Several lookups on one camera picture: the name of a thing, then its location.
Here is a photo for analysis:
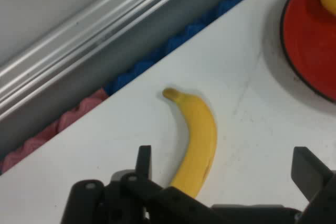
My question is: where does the yellow banana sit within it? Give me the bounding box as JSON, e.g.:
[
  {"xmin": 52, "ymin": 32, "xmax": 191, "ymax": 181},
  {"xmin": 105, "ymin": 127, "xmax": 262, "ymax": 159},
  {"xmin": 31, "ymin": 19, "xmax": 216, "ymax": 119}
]
[{"xmin": 162, "ymin": 87, "xmax": 218, "ymax": 199}]

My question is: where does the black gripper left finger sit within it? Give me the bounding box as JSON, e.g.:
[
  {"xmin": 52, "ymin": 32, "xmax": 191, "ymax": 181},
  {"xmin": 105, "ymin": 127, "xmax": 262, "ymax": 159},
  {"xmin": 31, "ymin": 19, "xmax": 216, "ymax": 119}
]
[{"xmin": 60, "ymin": 145, "xmax": 211, "ymax": 224}]

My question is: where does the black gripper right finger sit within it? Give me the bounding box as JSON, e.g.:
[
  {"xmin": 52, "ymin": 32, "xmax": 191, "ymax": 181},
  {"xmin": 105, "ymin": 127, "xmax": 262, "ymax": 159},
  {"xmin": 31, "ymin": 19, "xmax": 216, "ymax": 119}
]
[{"xmin": 291, "ymin": 146, "xmax": 336, "ymax": 224}]

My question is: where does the red round plate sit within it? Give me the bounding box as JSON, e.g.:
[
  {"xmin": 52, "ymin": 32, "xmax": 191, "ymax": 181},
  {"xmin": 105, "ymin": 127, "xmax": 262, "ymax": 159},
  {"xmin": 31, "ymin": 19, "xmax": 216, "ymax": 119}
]
[{"xmin": 279, "ymin": 0, "xmax": 336, "ymax": 103}]

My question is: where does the pink foam mat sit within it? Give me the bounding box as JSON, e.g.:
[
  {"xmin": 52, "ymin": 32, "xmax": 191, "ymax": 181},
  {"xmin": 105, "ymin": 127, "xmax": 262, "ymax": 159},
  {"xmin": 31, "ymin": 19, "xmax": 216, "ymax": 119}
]
[{"xmin": 0, "ymin": 87, "xmax": 108, "ymax": 175}]

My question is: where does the blue foam mat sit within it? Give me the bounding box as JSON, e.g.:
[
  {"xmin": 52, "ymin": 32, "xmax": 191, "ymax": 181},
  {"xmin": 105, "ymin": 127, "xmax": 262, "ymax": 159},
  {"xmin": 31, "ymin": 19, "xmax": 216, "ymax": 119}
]
[{"xmin": 103, "ymin": 0, "xmax": 281, "ymax": 96}]

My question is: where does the aluminium frame rail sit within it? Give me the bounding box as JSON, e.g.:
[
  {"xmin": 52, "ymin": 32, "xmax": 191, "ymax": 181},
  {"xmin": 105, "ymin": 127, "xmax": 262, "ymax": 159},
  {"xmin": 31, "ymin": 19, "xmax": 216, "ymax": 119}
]
[{"xmin": 0, "ymin": 0, "xmax": 213, "ymax": 124}]

